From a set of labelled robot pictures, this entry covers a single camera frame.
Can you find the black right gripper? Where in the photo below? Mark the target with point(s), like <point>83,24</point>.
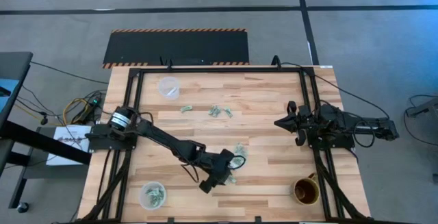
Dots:
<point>308,121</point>

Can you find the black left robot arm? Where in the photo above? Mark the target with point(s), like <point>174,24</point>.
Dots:
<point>164,136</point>

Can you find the grey metal stand foot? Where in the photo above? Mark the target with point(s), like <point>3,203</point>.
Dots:
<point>424,109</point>

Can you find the green sweetener packet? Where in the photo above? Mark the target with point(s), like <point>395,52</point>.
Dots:
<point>186,108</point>
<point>150,191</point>
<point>228,112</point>
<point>231,180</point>
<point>158,194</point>
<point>236,161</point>
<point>218,111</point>
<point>239,148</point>
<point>213,110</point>
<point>154,200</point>
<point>244,152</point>

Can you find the black caster wheel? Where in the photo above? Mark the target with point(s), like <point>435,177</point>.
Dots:
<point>22,207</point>

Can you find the white printed paper sheet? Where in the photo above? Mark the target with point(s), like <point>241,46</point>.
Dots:
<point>61,131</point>

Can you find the white sweetener packet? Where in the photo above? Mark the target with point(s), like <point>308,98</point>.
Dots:
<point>172,89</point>

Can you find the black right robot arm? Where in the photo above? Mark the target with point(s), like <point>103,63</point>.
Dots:
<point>356,126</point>

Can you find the clear round plastic container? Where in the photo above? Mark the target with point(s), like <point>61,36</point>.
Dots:
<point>143,203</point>
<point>162,88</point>

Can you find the blue panel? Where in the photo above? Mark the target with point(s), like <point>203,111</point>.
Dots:
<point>7,94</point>

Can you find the grey platform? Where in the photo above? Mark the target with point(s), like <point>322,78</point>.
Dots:
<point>41,171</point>

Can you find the black desk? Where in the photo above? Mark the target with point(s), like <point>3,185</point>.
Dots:
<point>17,64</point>

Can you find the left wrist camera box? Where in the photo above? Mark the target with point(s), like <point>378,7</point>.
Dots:
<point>228,156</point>

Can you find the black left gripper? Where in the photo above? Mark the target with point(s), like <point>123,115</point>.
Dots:
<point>217,169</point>

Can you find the black hazard-striped floor mat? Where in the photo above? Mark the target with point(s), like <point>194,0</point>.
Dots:
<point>178,47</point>

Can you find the black diagonal beam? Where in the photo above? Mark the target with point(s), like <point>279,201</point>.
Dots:
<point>34,142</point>

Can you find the black power strip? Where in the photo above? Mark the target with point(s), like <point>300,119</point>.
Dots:
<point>93,102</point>

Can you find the brown ceramic mug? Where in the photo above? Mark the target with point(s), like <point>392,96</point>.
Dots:
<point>305,191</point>

